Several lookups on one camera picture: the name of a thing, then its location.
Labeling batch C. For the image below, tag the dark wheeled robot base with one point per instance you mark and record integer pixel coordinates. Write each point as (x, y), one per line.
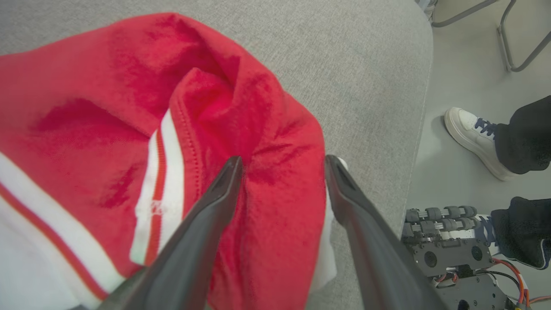
(447, 258)

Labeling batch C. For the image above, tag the red and white garment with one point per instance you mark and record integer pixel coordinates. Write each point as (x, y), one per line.
(86, 129)

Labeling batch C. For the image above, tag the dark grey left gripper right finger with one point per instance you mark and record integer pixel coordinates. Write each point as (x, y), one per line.
(374, 249)

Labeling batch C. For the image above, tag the grey metal chair frame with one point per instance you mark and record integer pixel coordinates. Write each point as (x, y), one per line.
(504, 47)

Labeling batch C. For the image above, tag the white sneaker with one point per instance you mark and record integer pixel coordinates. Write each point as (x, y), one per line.
(467, 129)
(483, 224)

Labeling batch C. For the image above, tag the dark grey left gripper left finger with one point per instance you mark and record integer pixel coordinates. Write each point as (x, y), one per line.
(193, 241)

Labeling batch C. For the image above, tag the black trouser leg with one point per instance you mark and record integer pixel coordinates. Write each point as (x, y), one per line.
(521, 232)
(525, 137)

